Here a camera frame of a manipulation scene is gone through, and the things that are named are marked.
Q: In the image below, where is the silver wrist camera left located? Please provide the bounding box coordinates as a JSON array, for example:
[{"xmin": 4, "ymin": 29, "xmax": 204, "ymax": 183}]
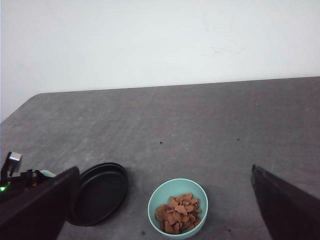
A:
[{"xmin": 0, "ymin": 151, "xmax": 23, "ymax": 180}]

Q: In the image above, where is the brown beef cubes pile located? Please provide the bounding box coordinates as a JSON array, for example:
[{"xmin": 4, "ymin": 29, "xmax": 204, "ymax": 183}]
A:
[{"xmin": 155, "ymin": 192, "xmax": 202, "ymax": 235}]

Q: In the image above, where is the black frying pan green handle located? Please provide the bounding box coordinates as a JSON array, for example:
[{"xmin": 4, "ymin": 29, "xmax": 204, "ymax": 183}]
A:
[{"xmin": 39, "ymin": 162, "xmax": 129, "ymax": 227}]

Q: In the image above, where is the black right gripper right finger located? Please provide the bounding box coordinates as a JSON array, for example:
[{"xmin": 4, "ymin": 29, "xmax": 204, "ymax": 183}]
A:
[{"xmin": 251, "ymin": 164, "xmax": 320, "ymax": 240}]

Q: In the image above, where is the teal ceramic bowl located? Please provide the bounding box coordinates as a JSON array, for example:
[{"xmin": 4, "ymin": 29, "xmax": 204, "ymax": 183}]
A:
[{"xmin": 147, "ymin": 178, "xmax": 209, "ymax": 240}]

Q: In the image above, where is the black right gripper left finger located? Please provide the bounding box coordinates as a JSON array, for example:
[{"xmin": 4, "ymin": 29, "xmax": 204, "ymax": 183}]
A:
[{"xmin": 0, "ymin": 166, "xmax": 80, "ymax": 240}]

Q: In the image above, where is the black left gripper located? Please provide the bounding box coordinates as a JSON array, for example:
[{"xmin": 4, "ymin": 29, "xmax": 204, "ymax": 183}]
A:
[{"xmin": 0, "ymin": 169, "xmax": 54, "ymax": 198}]

